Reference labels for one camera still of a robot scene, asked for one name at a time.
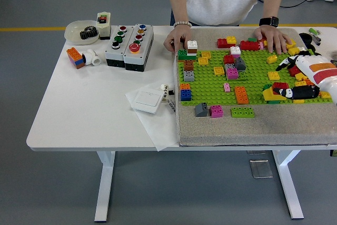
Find white brown brick stack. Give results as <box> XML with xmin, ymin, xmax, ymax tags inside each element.
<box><xmin>186</xmin><ymin>40</ymin><xmax>199</xmax><ymax>55</ymax></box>

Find dark grey slope brick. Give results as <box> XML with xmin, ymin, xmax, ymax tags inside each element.
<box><xmin>194</xmin><ymin>102</ymin><xmax>209</xmax><ymax>118</ymax></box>
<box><xmin>234</xmin><ymin>57</ymin><xmax>247</xmax><ymax>71</ymax></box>

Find person's left hand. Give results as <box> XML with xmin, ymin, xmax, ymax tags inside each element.
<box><xmin>253</xmin><ymin>24</ymin><xmax>293</xmax><ymax>54</ymax></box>

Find metal floor plate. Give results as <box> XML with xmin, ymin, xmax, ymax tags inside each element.
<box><xmin>249</xmin><ymin>159</ymin><xmax>274</xmax><ymax>179</ymax></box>

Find white labelled cylinder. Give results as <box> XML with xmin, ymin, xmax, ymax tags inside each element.
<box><xmin>160</xmin><ymin>83</ymin><xmax>170</xmax><ymax>104</ymax></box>

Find magenta square brick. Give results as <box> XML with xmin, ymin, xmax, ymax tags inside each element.
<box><xmin>225</xmin><ymin>67</ymin><xmax>239</xmax><ymax>80</ymax></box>
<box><xmin>209</xmin><ymin>104</ymin><xmax>224</xmax><ymax>119</ymax></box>

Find blue square brick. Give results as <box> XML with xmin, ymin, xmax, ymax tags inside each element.
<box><xmin>180</xmin><ymin>89</ymin><xmax>192</xmax><ymax>102</ymax></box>

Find white printed label strip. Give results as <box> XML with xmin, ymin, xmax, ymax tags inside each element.
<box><xmin>165</xmin><ymin>98</ymin><xmax>176</xmax><ymax>115</ymax></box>

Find red long brick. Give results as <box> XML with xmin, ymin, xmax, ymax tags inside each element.
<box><xmin>239</xmin><ymin>40</ymin><xmax>260</xmax><ymax>51</ymax></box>

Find white bowl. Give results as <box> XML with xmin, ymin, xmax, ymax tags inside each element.
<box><xmin>64</xmin><ymin>19</ymin><xmax>100</xmax><ymax>46</ymax></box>

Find grey-brown mat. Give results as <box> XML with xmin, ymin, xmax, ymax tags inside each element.
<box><xmin>171</xmin><ymin>27</ymin><xmax>337</xmax><ymax>147</ymax></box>

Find green flat plate brick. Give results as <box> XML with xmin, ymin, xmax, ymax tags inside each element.
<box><xmin>226</xmin><ymin>73</ymin><xmax>248</xmax><ymax>82</ymax></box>

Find person's right hand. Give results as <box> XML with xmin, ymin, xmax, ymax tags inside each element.
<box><xmin>163</xmin><ymin>26</ymin><xmax>193</xmax><ymax>54</ymax></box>

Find black gears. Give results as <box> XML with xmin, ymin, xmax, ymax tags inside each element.
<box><xmin>80</xmin><ymin>26</ymin><xmax>100</xmax><ymax>41</ymax></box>

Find green studded baseplate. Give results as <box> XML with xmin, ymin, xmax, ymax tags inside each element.
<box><xmin>177</xmin><ymin>50</ymin><xmax>337</xmax><ymax>106</ymax></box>

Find white pipe tee fitting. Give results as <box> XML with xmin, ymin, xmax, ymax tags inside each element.
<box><xmin>81</xmin><ymin>48</ymin><xmax>102</xmax><ymax>66</ymax></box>

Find white wall switch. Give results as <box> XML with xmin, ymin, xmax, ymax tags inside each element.
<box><xmin>131</xmin><ymin>89</ymin><xmax>163</xmax><ymax>114</ymax></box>

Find cream switch box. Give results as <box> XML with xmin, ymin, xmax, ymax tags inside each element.
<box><xmin>96</xmin><ymin>12</ymin><xmax>112</xmax><ymax>41</ymax></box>

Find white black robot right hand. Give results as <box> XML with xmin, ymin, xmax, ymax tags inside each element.
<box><xmin>272</xmin><ymin>55</ymin><xmax>337</xmax><ymax>104</ymax></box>

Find emergency stop control box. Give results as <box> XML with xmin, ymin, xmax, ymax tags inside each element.
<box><xmin>123</xmin><ymin>23</ymin><xmax>154</xmax><ymax>72</ymax></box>

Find lime green long plate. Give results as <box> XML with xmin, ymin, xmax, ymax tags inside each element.
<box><xmin>231</xmin><ymin>106</ymin><xmax>255</xmax><ymax>118</ymax></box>

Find orange blue purple brick stack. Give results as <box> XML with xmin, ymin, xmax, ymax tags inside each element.
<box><xmin>66</xmin><ymin>47</ymin><xmax>86</xmax><ymax>70</ymax></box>

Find dark green thick brick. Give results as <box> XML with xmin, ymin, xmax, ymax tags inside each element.
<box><xmin>262</xmin><ymin>84</ymin><xmax>281</xmax><ymax>104</ymax></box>

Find large yellow slope brick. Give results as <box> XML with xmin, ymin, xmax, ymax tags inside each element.
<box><xmin>262</xmin><ymin>87</ymin><xmax>288</xmax><ymax>102</ymax></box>

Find black wristwatch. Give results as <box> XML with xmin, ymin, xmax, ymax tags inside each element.
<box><xmin>259</xmin><ymin>16</ymin><xmax>280</xmax><ymax>28</ymax></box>

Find white table leg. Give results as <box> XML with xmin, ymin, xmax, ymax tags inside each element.
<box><xmin>94</xmin><ymin>151</ymin><xmax>116</xmax><ymax>222</ymax></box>
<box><xmin>272</xmin><ymin>150</ymin><xmax>305</xmax><ymax>220</ymax></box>

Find white paper sheet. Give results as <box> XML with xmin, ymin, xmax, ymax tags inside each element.
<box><xmin>124</xmin><ymin>82</ymin><xmax>182</xmax><ymax>152</ymax></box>

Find dark green flat brick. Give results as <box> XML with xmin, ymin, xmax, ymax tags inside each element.
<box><xmin>177</xmin><ymin>48</ymin><xmax>197</xmax><ymax>61</ymax></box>

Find beaded bracelet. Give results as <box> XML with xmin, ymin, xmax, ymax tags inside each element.
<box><xmin>173</xmin><ymin>20</ymin><xmax>193</xmax><ymax>28</ymax></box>

